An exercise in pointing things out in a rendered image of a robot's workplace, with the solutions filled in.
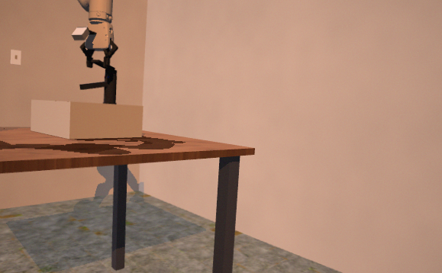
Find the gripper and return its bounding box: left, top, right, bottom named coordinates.
left=80, top=20, right=118, bottom=69

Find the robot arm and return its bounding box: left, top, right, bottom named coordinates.
left=72, top=0, right=113, bottom=40

